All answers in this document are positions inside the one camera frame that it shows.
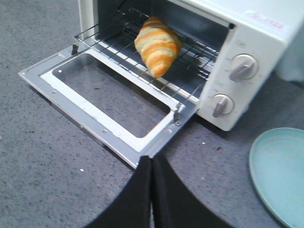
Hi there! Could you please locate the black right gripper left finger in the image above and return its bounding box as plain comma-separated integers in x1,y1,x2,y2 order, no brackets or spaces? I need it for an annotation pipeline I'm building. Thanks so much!
86,156,152,228

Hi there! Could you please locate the upper oven control knob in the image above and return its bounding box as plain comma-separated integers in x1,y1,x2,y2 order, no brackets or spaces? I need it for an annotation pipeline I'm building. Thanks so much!
229,54,259,82

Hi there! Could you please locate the wire oven rack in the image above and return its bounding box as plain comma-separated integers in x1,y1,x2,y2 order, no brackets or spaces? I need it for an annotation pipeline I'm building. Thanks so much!
72,8,218,105

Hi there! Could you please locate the white Toshiba toaster oven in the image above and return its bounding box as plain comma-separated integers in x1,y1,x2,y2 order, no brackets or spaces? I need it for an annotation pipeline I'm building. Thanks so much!
78,0,304,131

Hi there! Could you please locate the striped croissant bread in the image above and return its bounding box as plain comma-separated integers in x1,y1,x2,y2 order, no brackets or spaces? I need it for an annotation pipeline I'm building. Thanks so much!
134,16,183,78

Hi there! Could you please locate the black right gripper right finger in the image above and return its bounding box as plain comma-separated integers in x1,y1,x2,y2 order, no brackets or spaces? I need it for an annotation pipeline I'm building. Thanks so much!
152,154,231,228

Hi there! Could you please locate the lower oven control knob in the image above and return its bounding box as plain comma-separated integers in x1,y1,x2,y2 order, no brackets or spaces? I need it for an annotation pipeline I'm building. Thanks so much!
212,94,235,118

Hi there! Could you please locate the glass oven door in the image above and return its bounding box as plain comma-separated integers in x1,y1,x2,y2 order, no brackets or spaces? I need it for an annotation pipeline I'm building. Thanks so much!
19,48,197,168

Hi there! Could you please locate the light green plate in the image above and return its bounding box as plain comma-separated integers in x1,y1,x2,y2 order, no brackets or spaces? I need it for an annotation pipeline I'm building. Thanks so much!
249,128,304,228

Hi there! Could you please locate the oven control knob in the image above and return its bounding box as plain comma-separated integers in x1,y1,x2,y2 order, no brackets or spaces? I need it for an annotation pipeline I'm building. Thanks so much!
212,94,235,118
229,54,259,82

